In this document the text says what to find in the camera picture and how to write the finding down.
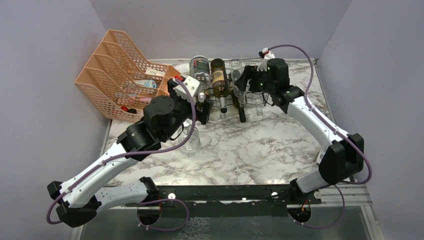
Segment peach plastic file organizer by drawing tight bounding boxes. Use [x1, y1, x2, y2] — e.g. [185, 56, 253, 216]
[74, 29, 180, 123]

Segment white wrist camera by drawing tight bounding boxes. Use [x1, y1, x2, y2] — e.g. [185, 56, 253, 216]
[173, 76, 204, 100]
[256, 47, 275, 72]

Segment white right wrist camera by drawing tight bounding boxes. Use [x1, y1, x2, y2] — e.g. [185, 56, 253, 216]
[256, 47, 275, 72]

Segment clear round glass bottle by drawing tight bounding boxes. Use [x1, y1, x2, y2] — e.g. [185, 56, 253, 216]
[177, 119, 201, 156]

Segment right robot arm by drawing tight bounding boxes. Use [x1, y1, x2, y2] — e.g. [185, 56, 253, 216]
[231, 58, 364, 204]

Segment small blue white object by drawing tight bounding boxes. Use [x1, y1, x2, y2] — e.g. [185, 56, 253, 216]
[315, 151, 325, 165]

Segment black wire wine rack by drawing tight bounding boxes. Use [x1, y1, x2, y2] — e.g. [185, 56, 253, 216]
[189, 55, 267, 114]

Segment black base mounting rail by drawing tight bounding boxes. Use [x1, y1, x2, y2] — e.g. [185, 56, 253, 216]
[125, 184, 321, 218]

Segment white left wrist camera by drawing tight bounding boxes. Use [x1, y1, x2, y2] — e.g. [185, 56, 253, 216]
[173, 76, 204, 100]

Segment clear tall glass bottle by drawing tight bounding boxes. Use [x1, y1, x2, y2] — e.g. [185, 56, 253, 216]
[219, 111, 227, 119]

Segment dark green wine bottle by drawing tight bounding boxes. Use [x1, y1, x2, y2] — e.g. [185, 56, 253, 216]
[230, 90, 247, 123]

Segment red and black small items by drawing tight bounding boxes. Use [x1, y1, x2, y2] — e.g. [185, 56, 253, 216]
[120, 106, 138, 115]

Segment green bottle silver foil neck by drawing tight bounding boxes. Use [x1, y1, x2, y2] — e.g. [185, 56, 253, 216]
[210, 58, 230, 114]

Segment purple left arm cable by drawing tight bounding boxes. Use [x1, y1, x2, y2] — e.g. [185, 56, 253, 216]
[45, 77, 198, 225]

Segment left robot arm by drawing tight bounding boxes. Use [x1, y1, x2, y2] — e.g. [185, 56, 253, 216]
[46, 76, 205, 228]

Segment pink tube item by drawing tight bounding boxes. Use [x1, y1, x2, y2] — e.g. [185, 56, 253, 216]
[129, 93, 152, 102]

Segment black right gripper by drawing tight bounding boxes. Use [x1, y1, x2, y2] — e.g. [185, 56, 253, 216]
[233, 65, 275, 96]

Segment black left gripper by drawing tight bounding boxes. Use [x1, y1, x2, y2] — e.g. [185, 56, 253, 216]
[161, 81, 214, 141]

